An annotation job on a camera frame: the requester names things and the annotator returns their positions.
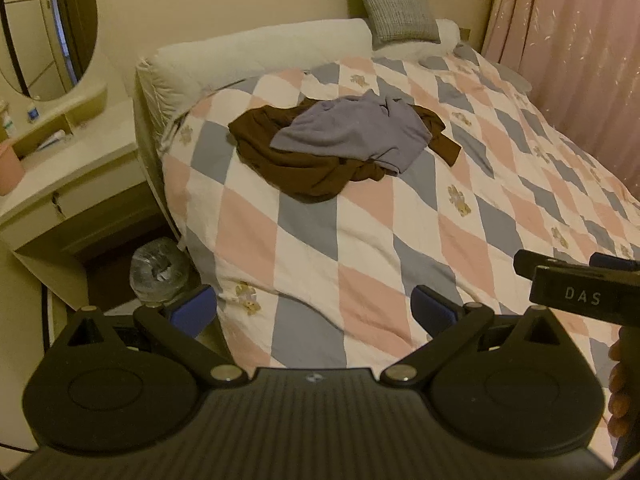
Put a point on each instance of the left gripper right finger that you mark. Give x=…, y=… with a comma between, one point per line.
x=452, y=328

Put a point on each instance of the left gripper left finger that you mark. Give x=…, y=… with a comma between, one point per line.
x=188, y=332

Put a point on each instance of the grey-blue garment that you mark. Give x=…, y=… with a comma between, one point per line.
x=369, y=128

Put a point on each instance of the person's right hand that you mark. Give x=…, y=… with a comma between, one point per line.
x=621, y=400

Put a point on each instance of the pink grey checkered quilt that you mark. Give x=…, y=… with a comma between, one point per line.
x=329, y=284

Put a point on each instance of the cream dressing table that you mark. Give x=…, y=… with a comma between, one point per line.
x=78, y=197

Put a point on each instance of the dark brown garment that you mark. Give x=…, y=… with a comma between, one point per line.
x=312, y=178

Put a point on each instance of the white tube on shelf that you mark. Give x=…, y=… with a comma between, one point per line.
x=56, y=137

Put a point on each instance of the pink plastic bin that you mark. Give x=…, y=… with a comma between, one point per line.
x=11, y=169

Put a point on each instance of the white bed pillow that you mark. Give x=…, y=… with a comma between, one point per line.
x=178, y=74

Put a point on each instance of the pink curtain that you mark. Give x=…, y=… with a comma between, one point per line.
x=582, y=59

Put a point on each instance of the grey knitted cushion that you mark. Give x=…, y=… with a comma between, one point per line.
x=395, y=21

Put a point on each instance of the oval vanity mirror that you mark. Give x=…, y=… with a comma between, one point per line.
x=47, y=45

